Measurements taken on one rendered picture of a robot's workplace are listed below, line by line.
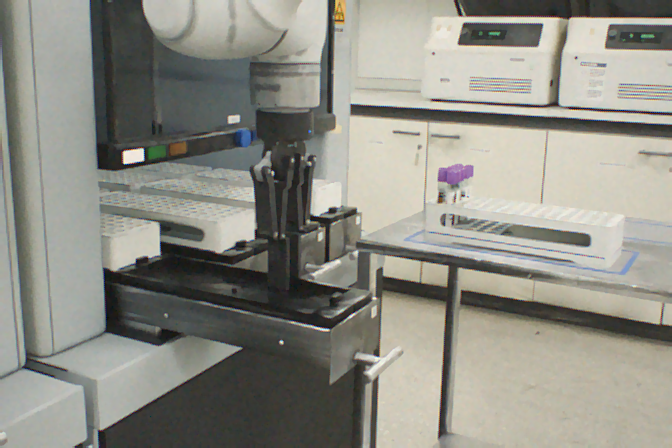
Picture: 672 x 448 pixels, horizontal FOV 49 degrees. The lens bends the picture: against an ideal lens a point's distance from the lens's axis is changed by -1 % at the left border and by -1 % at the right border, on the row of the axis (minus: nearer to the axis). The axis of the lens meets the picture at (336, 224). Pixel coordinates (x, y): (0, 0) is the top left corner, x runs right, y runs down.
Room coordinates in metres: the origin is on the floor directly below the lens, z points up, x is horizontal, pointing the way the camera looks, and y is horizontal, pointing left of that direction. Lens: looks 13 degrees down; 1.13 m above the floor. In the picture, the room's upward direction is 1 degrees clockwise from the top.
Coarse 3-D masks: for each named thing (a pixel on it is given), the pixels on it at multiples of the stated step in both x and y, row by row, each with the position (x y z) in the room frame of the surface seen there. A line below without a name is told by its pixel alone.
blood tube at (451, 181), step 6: (450, 174) 1.17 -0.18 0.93; (456, 174) 1.18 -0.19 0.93; (450, 180) 1.17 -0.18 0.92; (456, 180) 1.18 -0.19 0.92; (450, 186) 1.18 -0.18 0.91; (450, 192) 1.18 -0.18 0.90; (450, 198) 1.18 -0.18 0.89; (450, 204) 1.18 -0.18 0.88; (444, 216) 1.18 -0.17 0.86; (450, 216) 1.18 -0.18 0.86; (444, 222) 1.18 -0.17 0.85; (450, 222) 1.18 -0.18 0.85
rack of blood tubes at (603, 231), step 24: (432, 216) 1.19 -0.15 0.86; (480, 216) 1.15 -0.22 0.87; (504, 216) 1.13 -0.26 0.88; (528, 216) 1.11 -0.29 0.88; (552, 216) 1.12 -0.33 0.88; (576, 216) 1.11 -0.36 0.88; (600, 216) 1.12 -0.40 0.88; (456, 240) 1.16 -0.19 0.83; (480, 240) 1.14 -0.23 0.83; (504, 240) 1.12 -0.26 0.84; (528, 240) 1.11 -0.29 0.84; (552, 240) 1.18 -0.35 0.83; (576, 240) 1.16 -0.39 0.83; (600, 240) 1.05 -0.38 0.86; (600, 264) 1.05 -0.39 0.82
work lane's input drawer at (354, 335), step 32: (160, 256) 1.07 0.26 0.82; (128, 288) 0.96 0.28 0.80; (160, 288) 0.94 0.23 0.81; (192, 288) 0.92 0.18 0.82; (224, 288) 0.97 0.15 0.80; (256, 288) 0.97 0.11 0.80; (320, 288) 0.96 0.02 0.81; (352, 288) 0.94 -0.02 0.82; (160, 320) 0.93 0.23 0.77; (192, 320) 0.91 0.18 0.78; (224, 320) 0.88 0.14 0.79; (256, 320) 0.86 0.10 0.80; (288, 320) 0.85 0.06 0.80; (320, 320) 0.83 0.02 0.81; (352, 320) 0.86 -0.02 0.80; (288, 352) 0.84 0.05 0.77; (320, 352) 0.82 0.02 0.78; (352, 352) 0.86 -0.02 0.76
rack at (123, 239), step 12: (108, 216) 1.12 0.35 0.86; (120, 216) 1.11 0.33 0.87; (108, 228) 1.04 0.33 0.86; (120, 228) 1.04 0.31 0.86; (132, 228) 1.05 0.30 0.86; (144, 228) 1.05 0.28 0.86; (156, 228) 1.07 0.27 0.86; (108, 240) 1.00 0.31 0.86; (120, 240) 1.00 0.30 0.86; (132, 240) 1.02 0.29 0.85; (144, 240) 1.05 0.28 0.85; (156, 240) 1.07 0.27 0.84; (108, 252) 1.00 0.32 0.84; (120, 252) 1.00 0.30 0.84; (132, 252) 1.02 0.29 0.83; (144, 252) 1.05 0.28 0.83; (156, 252) 1.07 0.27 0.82; (108, 264) 1.00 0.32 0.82; (120, 264) 1.00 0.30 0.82
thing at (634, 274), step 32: (416, 224) 1.30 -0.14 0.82; (640, 224) 1.34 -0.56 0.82; (416, 256) 1.13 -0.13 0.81; (448, 256) 1.11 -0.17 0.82; (480, 256) 1.10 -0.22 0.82; (512, 256) 1.10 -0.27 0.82; (640, 256) 1.12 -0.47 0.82; (448, 288) 1.55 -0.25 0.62; (608, 288) 0.99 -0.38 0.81; (640, 288) 0.97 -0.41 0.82; (448, 320) 1.55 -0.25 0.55; (448, 352) 1.54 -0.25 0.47; (448, 384) 1.54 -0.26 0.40; (448, 416) 1.54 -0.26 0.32
